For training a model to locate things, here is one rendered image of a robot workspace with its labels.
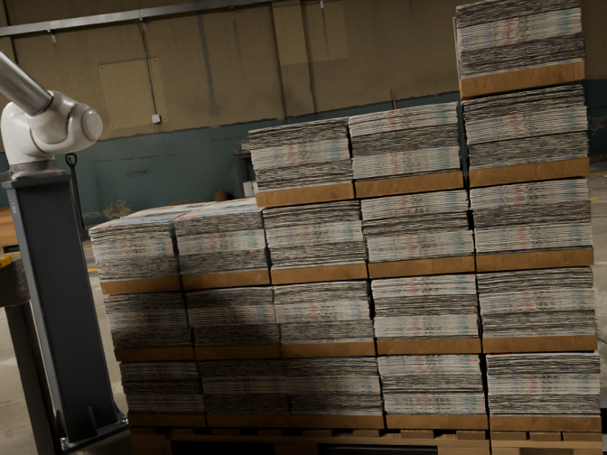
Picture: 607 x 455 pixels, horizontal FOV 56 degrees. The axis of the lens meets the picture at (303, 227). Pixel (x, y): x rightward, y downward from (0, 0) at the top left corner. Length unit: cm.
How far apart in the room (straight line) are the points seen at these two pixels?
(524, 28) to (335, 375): 107
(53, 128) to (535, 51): 146
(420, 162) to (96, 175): 748
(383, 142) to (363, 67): 700
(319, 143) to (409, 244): 37
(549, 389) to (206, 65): 735
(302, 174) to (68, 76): 744
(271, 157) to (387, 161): 33
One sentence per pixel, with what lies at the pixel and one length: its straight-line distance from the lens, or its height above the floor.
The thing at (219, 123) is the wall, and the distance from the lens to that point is 840.
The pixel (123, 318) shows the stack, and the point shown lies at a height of 52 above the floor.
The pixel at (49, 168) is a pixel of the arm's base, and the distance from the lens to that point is 224.
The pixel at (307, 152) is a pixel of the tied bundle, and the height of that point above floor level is 98.
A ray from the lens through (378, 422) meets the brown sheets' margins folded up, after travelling 178.
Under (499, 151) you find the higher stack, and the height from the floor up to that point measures 92.
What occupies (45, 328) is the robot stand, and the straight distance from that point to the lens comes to 227.
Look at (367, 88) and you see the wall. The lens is 851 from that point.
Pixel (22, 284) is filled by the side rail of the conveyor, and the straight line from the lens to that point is 172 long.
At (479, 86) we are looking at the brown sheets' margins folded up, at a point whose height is 109.
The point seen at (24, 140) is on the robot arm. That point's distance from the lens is 220.
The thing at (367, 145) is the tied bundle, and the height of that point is 97.
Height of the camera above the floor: 103
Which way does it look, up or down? 9 degrees down
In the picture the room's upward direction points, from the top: 8 degrees counter-clockwise
